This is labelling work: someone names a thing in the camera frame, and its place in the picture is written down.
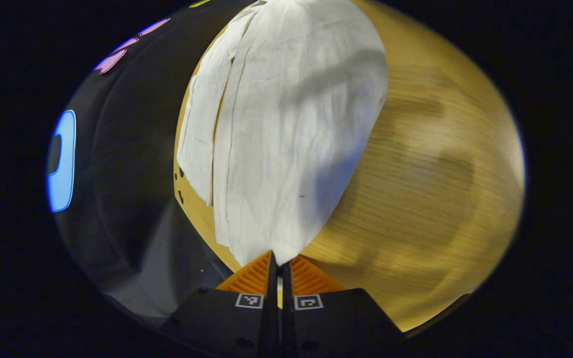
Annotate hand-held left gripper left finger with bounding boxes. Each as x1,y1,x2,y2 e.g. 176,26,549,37
160,251,281,358

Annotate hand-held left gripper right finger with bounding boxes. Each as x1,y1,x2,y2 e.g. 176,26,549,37
281,256,404,358

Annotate white jeans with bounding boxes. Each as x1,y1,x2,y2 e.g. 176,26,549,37
176,0,389,267

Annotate black backdrop cloth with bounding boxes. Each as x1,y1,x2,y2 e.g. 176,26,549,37
47,0,267,324

